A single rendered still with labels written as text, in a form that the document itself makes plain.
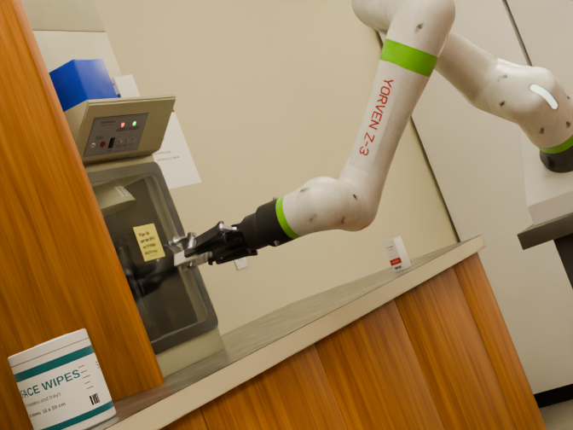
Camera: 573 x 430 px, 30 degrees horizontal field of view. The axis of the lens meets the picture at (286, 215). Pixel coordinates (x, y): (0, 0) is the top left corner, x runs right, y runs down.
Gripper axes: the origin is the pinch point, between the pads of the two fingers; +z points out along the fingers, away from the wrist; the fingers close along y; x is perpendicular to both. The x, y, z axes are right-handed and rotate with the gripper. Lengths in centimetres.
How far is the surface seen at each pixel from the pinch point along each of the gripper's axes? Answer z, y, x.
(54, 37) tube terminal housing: 5, 40, -38
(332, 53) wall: 48, -150, -188
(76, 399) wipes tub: -16, 45, 52
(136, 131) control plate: -1.1, 20.1, -21.8
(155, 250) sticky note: 4.1, 6.9, -0.3
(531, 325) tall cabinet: 29, -279, -102
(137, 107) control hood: -5.0, 24.0, -24.0
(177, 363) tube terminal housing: 5.4, -2.6, 22.3
